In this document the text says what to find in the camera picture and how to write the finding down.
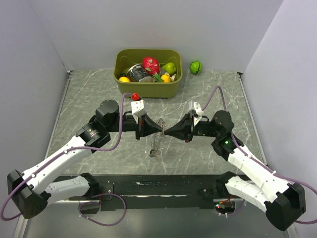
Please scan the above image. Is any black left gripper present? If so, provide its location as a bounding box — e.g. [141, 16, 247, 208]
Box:
[106, 112, 162, 140]

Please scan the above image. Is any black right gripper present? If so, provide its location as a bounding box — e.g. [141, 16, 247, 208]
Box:
[164, 113, 220, 143]

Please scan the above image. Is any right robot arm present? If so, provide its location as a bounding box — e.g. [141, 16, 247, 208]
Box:
[165, 110, 306, 231]

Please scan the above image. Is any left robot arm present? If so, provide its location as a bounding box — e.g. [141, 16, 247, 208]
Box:
[7, 100, 162, 219]

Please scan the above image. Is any yellow lemon toy right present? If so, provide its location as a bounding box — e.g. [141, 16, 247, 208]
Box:
[161, 74, 171, 83]

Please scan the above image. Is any yellow lemon toy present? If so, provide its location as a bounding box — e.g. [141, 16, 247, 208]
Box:
[161, 74, 171, 83]
[119, 76, 131, 82]

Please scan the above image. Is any yellow lemon toy left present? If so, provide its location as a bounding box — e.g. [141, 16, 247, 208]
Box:
[119, 76, 131, 82]

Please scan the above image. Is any green watermelon toy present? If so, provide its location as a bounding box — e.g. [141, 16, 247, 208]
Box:
[189, 61, 203, 74]

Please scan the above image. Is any red dragon fruit toy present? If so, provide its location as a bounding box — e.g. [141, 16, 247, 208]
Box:
[142, 57, 160, 76]

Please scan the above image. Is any green pear toy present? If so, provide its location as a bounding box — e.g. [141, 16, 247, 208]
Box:
[162, 62, 176, 75]

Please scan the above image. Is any olive green plastic bin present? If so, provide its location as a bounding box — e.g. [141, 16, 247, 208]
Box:
[113, 49, 183, 98]

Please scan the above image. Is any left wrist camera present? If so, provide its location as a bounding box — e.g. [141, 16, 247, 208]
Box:
[131, 99, 148, 123]

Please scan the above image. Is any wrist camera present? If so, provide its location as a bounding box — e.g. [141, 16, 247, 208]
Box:
[131, 99, 148, 123]
[188, 100, 204, 126]

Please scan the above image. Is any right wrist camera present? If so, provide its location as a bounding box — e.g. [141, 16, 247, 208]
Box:
[188, 100, 204, 126]

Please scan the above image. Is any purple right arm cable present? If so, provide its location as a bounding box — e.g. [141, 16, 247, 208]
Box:
[202, 85, 317, 224]

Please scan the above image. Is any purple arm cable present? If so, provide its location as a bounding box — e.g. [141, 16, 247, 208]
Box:
[202, 85, 317, 224]
[0, 93, 141, 226]

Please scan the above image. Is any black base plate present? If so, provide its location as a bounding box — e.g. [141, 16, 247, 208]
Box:
[68, 174, 245, 211]

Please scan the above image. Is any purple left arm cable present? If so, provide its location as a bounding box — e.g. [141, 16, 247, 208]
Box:
[0, 93, 141, 226]

